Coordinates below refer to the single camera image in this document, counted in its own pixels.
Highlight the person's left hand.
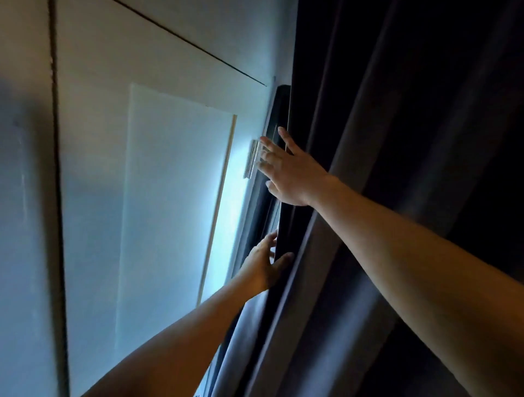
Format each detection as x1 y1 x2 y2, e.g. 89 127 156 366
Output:
237 230 295 296

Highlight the person's right hand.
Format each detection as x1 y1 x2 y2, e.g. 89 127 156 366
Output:
256 127 331 207

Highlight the dark grey curtain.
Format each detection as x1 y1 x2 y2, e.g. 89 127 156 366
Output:
205 0 524 397

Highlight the person's left forearm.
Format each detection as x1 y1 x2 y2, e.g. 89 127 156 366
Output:
81 277 258 397

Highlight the person's right forearm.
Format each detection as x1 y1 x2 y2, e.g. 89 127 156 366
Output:
313 175 524 397

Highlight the black window frame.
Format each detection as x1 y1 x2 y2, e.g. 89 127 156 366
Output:
207 84 292 393

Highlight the white wall panel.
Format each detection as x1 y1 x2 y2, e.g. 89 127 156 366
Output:
115 83 238 357

